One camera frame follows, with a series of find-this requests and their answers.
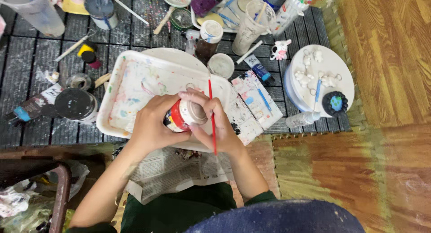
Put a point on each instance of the person's left hand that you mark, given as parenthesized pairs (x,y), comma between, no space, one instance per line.
(148,125)

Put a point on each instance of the person's right hand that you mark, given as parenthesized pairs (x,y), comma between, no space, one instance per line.
(222,128)

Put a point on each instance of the red thin paintbrush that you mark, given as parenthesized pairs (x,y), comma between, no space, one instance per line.
(212,125)

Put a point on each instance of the red label paint jar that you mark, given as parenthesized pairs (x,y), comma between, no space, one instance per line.
(183,117)

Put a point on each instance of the paint-stained white palette board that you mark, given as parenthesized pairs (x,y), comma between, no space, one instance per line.
(257,101)
(245,125)

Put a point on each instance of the white paint-stained tray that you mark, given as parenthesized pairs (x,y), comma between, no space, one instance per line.
(141,81)

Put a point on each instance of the newspaper sheet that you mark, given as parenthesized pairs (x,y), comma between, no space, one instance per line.
(168,172)

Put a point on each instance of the small round white cup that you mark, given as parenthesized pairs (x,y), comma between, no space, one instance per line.
(221,65)

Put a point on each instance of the flat wooden stick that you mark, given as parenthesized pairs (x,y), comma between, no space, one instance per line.
(102,80)

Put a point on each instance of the black lidded jar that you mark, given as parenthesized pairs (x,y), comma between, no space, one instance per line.
(75,105)

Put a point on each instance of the clear plastic squeeze bottle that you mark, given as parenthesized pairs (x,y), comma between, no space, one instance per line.
(303,119)

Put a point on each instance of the clear tape roll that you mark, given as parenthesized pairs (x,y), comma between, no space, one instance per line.
(78,82)

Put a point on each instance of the person's green shirt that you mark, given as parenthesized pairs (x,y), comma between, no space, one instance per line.
(175,212)

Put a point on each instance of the brown jar white lid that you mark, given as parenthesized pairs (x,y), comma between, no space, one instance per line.
(208,37)

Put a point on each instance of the yellow and black small bottle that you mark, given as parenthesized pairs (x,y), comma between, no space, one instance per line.
(89,54)

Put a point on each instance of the small clear spray bottle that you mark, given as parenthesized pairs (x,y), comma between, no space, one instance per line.
(191,41)

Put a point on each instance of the white clay figurine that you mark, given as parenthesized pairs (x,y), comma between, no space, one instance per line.
(318,55)
(328,80)
(306,59)
(303,78)

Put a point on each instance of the white and pink cow figurine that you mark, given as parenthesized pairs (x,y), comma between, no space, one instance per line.
(280,50)

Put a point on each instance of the tall clear plastic cup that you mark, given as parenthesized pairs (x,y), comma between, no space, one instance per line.
(249,31)

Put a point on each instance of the blue sculpting tool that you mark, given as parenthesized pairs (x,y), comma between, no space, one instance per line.
(317,93)

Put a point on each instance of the person's blue jeans leg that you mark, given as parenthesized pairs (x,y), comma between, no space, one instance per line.
(276,218)

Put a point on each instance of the crumpled white scrap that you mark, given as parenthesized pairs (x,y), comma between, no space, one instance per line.
(52,77)

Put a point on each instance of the white tray with supplies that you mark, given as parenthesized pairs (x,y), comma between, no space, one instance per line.
(232,19)

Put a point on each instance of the green rimmed round lid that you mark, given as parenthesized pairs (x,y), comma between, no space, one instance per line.
(181,20)

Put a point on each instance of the black flower-shaped disc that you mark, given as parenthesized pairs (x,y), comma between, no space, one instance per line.
(335,103)

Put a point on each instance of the long white stick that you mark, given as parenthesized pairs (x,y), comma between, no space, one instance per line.
(129,10)

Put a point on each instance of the dark paint tube blue cap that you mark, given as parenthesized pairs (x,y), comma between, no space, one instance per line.
(32,106)

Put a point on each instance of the grey jar with brushes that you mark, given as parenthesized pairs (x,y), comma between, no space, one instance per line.
(101,12)

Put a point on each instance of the white round turntable stand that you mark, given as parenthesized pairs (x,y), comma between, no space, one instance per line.
(333,71)

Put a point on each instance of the purple glitter jar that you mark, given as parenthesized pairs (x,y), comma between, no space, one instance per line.
(206,2)

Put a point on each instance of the pack of coloured markers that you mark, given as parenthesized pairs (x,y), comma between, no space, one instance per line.
(288,14)

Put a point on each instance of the yellow flat holder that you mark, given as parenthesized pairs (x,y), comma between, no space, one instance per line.
(72,7)

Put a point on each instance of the heap of plastic bags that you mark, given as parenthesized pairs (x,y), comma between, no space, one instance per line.
(20,206)

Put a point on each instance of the large clear plastic container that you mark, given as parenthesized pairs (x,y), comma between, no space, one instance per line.
(37,10)

